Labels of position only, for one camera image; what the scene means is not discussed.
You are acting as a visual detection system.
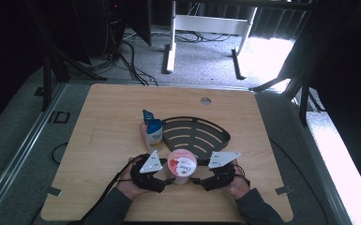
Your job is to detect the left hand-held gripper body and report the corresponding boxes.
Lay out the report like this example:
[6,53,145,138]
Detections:
[129,150,167,194]

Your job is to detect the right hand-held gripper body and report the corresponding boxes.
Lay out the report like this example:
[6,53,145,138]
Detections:
[201,151,242,192]

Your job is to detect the pink jar with white lid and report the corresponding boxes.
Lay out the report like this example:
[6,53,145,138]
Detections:
[167,148,199,186]

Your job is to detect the white bottle with blue cap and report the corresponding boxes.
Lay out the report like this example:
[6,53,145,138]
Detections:
[144,118,164,153]

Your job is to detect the dark grey metal corner shelf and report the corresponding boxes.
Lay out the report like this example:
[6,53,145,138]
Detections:
[161,116,232,161]

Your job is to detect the person's left hand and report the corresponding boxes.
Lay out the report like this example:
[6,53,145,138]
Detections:
[115,170,153,202]

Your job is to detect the person's right hand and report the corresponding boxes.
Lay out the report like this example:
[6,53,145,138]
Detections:
[222,158,252,201]

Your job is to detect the grey tape piece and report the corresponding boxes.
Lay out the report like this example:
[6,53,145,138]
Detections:
[44,186,62,198]
[274,186,294,196]

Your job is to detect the black metal stand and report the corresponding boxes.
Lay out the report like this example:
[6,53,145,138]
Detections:
[248,18,326,127]
[24,0,108,113]

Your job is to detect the dark computer cabinet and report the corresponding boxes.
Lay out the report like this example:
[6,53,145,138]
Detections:
[70,0,153,67]

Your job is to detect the right hand-held gripper black cable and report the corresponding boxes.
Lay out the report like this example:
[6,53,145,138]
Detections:
[236,164,251,188]

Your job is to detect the hand-held gripper black cable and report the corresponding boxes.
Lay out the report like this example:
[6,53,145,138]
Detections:
[236,164,251,188]
[67,154,145,225]

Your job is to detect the left hand-held gripper black cable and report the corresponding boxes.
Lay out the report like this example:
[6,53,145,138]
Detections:
[67,154,145,225]

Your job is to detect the black cable loop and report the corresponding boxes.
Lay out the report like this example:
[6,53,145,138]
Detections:
[51,142,69,166]

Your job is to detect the black floor cables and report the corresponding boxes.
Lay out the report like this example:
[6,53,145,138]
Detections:
[117,31,159,87]

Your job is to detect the metal floor rail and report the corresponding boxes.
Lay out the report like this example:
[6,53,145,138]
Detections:
[292,99,354,225]
[0,82,68,218]

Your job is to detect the black rectangular floor frame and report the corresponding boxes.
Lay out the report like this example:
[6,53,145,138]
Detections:
[47,110,71,124]

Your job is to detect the white desk frame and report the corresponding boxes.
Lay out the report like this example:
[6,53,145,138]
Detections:
[162,0,259,81]

